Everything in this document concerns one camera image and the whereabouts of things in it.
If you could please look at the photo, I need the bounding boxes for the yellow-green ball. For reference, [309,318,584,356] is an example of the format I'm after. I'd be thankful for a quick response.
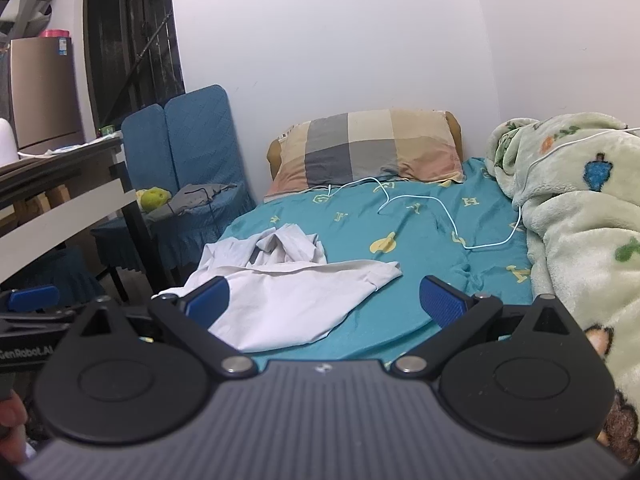
[139,187,173,212]

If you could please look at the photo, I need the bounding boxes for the teal printed bedsheet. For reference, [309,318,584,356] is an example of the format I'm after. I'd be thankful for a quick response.
[187,157,538,363]

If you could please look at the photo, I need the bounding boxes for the white table with black leg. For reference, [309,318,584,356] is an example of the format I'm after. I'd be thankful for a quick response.
[0,137,173,296]

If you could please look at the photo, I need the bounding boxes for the white cable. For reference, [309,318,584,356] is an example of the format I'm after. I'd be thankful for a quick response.
[320,127,640,252]

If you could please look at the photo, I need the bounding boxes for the white rounded object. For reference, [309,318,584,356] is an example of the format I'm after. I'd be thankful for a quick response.
[0,117,20,163]

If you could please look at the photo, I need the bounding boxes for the white paper sheet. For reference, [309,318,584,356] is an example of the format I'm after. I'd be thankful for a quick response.
[20,142,101,158]

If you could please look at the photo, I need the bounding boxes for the checked pillow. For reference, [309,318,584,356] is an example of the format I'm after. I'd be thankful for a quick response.
[263,108,466,204]

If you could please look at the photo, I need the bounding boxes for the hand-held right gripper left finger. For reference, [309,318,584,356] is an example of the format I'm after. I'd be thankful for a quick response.
[62,276,258,378]

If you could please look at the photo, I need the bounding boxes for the person's left hand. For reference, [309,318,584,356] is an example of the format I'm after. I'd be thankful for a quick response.
[0,394,29,464]

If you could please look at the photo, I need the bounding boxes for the brown pillow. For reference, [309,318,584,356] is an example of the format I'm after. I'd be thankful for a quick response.
[266,111,463,181]

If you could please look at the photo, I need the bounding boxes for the beige refrigerator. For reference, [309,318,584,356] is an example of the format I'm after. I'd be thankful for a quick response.
[0,36,86,153]

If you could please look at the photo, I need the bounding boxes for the dark window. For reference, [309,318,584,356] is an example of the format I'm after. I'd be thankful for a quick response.
[82,0,186,133]

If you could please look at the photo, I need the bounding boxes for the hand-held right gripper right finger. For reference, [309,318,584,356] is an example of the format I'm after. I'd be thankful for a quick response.
[392,276,588,378]

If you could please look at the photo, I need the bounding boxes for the white shirt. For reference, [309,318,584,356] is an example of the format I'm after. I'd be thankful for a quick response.
[152,223,403,353]

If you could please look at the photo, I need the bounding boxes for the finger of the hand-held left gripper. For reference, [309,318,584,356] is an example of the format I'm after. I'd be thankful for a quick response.
[0,285,93,329]

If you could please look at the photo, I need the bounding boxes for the blue quilted chair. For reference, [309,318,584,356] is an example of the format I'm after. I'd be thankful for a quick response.
[90,104,176,273]
[150,85,257,271]
[0,245,108,306]

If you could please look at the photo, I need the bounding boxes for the green fleece printed blanket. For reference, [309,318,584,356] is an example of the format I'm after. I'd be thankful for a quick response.
[484,112,640,466]

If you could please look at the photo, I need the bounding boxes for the grey cloth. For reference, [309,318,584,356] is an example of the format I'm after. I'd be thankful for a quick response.
[145,183,238,221]

